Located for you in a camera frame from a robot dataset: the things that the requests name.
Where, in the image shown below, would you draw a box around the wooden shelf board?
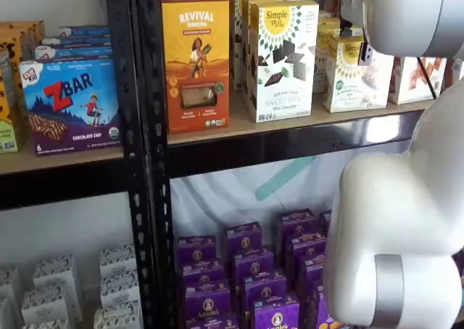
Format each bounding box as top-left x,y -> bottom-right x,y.
166,88 -> 438,146
0,144 -> 126,175
81,284 -> 102,329

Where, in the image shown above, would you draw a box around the glossy black shelf beam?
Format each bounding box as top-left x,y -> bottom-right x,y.
165,109 -> 426,180
0,157 -> 132,211

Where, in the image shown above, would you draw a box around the small white yellow-label box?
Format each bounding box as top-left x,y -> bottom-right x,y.
321,36 -> 395,114
312,16 -> 342,95

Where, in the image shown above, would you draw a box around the white black patterned box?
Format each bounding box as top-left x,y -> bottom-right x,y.
99,244 -> 138,278
0,266 -> 24,309
33,254 -> 84,322
21,317 -> 70,329
99,270 -> 141,307
20,286 -> 70,323
93,301 -> 144,329

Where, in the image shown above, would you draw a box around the Clif Kid ZBar box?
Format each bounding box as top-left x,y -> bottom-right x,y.
19,58 -> 121,157
34,45 -> 114,62
57,25 -> 111,38
41,35 -> 112,49

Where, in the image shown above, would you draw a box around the purple Annie's box orange label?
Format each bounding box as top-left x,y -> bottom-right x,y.
305,284 -> 349,329

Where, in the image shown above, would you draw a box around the white box red strips print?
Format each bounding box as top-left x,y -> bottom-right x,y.
443,58 -> 464,91
386,55 -> 448,106

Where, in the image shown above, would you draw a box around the white plastic backdrop sheet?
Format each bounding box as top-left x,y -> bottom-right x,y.
169,150 -> 347,243

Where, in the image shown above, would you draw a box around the teal tape strip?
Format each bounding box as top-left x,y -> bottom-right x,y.
254,156 -> 317,202

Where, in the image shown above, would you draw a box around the small black white connector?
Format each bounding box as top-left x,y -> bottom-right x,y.
357,42 -> 375,67

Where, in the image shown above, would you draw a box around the black keyhole shelf post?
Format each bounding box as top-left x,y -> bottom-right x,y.
133,0 -> 180,329
104,0 -> 157,329

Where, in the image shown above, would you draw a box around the thin black cable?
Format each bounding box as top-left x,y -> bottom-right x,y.
415,56 -> 439,101

